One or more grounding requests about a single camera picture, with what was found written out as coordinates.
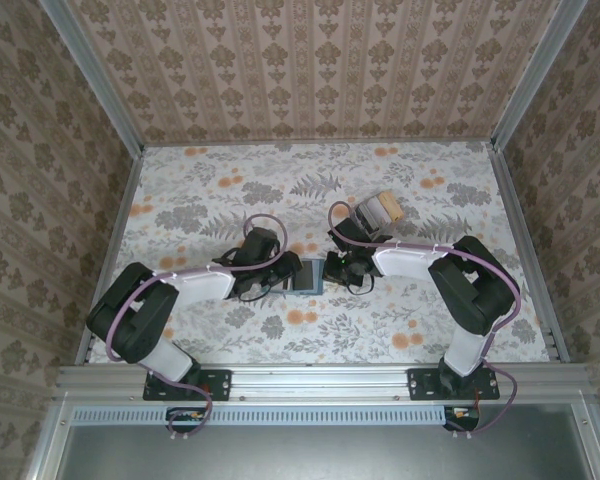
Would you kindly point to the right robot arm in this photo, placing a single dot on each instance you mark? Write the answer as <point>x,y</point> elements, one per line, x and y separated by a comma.
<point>475,300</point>

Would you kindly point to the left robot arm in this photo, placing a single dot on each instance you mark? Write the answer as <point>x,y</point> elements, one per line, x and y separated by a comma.
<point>130,320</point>

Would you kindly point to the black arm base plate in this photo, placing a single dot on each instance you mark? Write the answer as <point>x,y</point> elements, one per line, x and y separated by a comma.
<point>422,385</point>
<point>217,385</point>

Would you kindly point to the aluminium front rail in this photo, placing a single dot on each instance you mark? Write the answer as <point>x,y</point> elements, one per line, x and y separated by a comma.
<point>320,382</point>

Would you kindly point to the aluminium frame post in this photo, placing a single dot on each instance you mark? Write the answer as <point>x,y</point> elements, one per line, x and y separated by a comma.
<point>102,85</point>
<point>535,75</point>

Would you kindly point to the aluminium table side rail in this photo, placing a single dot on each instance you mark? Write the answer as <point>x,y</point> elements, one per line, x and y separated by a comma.
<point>519,225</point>
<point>117,225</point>

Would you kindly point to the black controller board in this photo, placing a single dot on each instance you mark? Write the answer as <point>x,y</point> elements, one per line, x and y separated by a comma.
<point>185,420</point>
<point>462,419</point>

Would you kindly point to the pale lilac card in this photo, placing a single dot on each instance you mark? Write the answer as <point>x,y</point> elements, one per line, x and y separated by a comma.
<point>377,211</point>

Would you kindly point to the orange card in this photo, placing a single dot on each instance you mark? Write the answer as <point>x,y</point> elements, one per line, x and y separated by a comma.
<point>392,205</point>

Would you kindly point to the teal card holder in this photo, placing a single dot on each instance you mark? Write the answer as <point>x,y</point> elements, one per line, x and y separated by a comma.
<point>307,277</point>

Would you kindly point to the grey metal panel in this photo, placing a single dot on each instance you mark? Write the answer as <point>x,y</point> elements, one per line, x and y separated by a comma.
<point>305,455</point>

